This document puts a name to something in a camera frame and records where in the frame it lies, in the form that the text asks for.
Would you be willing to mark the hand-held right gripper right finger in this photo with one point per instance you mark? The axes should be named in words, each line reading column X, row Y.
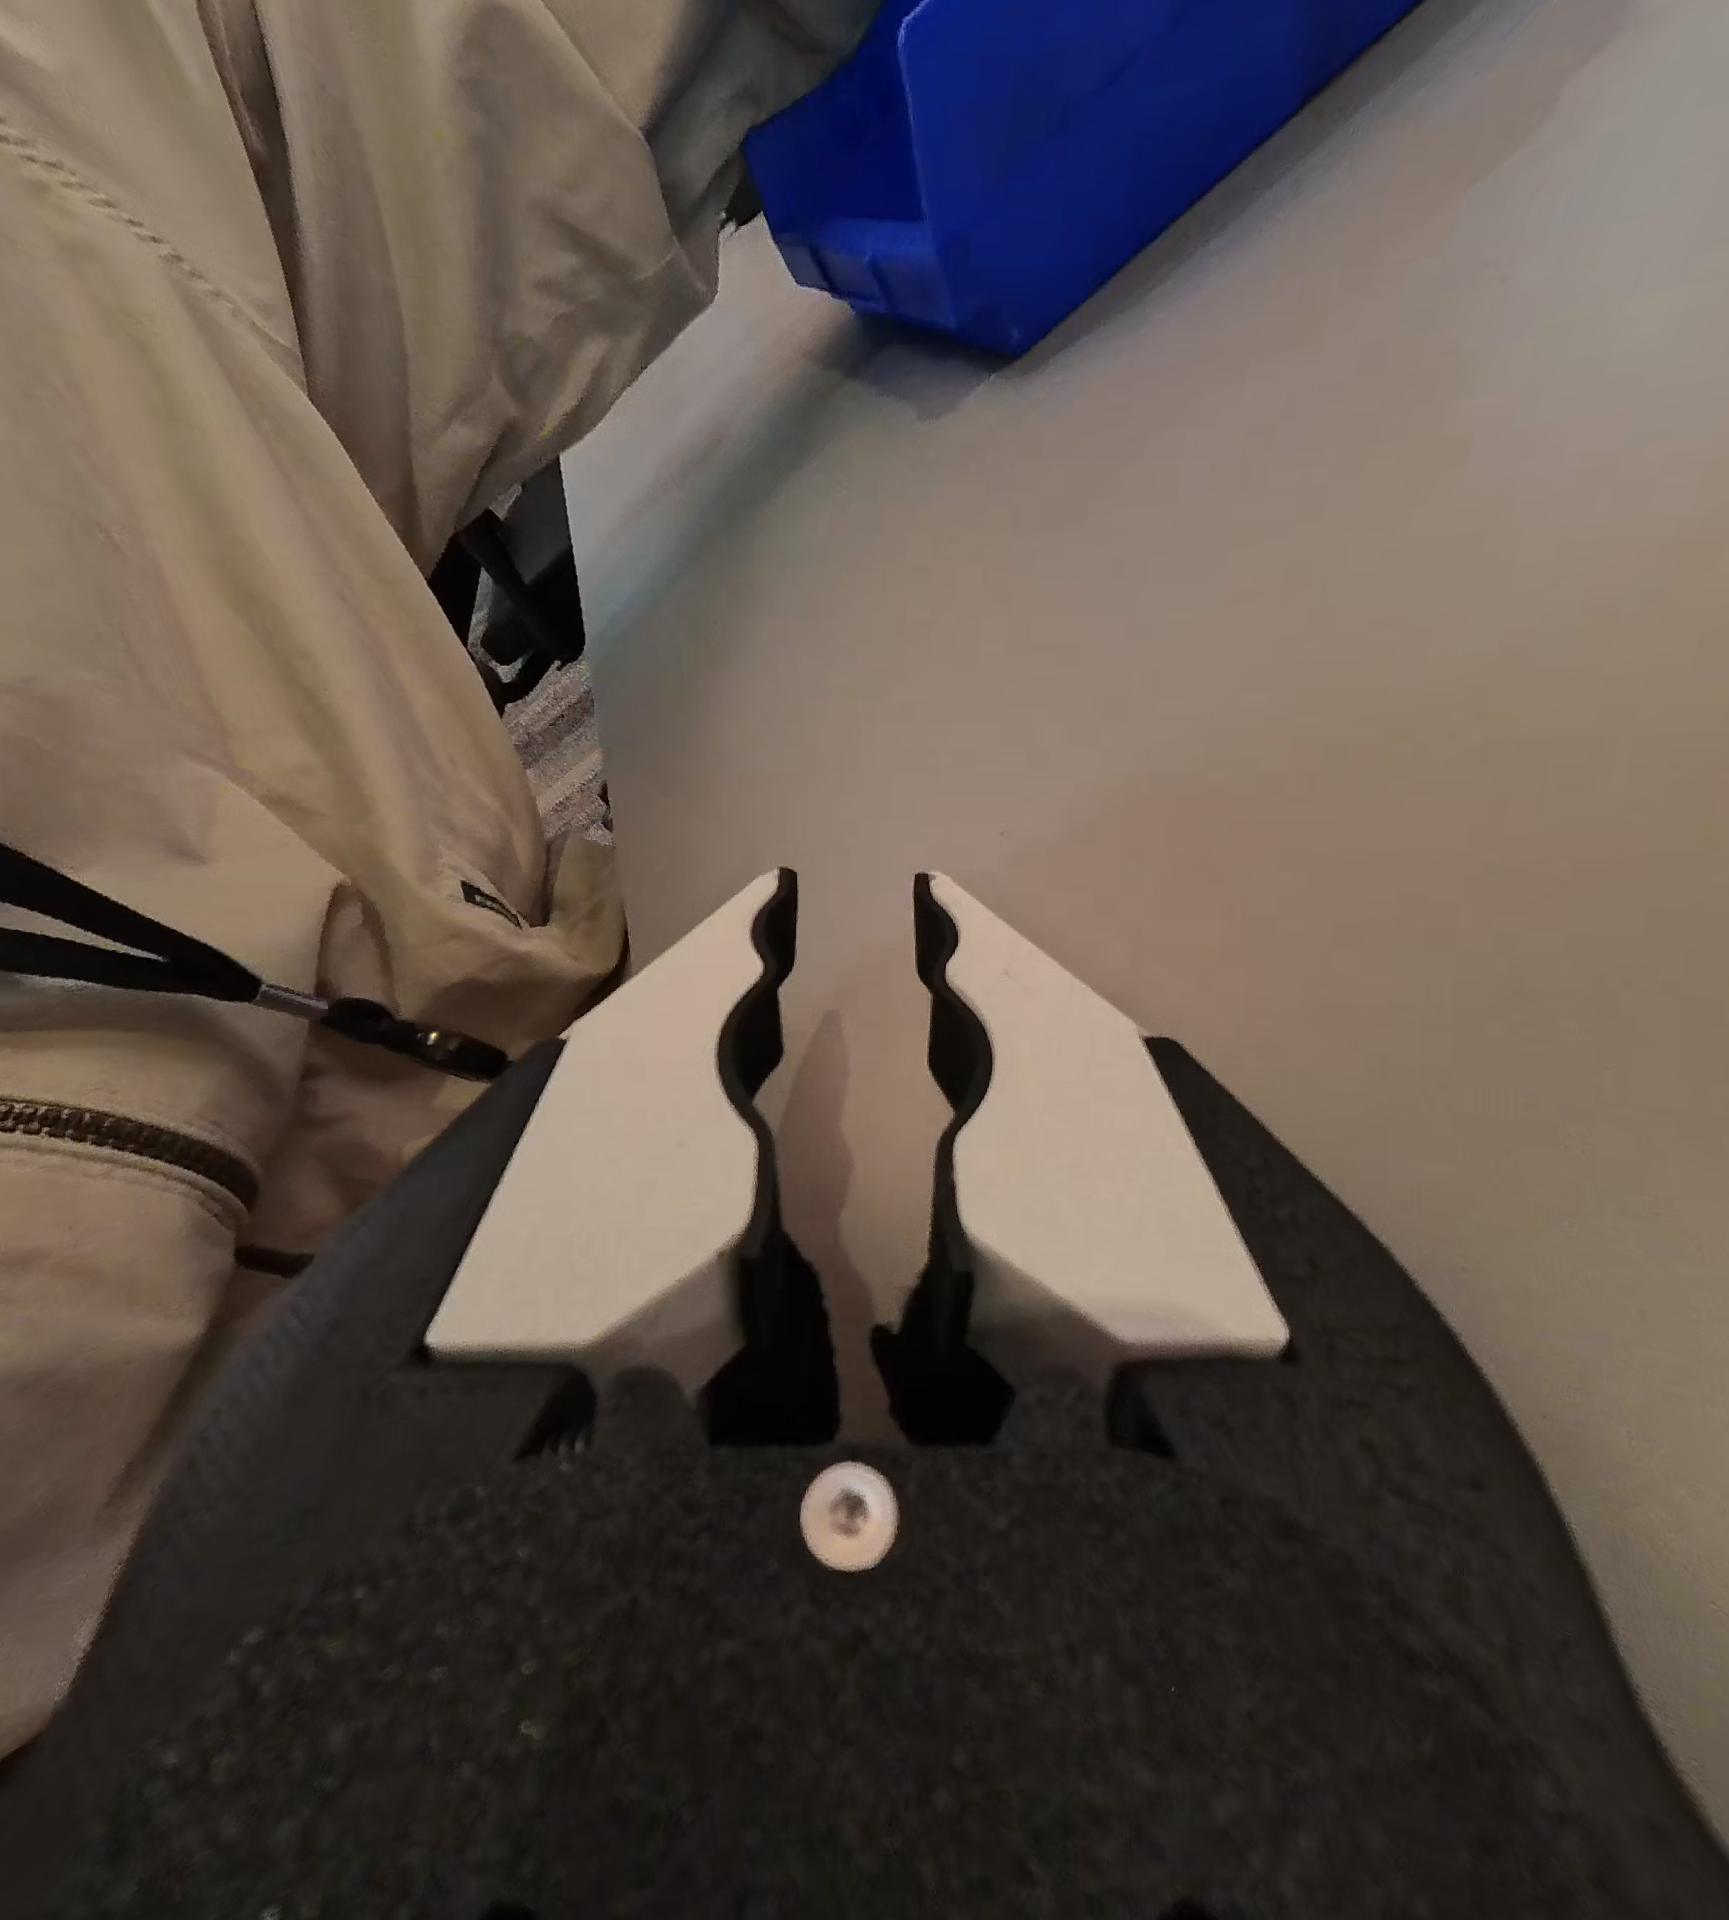
column 1089, row 1185

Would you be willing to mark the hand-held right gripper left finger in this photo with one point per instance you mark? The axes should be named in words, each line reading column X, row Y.
column 609, row 1185

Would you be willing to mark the blue plastic bin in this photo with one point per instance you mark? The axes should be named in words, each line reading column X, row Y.
column 1046, row 165

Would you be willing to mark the grey desk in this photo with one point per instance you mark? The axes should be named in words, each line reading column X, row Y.
column 1253, row 751

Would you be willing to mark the black office chair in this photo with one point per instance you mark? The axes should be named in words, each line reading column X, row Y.
column 527, row 584

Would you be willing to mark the beige jacket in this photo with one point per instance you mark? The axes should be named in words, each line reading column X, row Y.
column 175, row 524

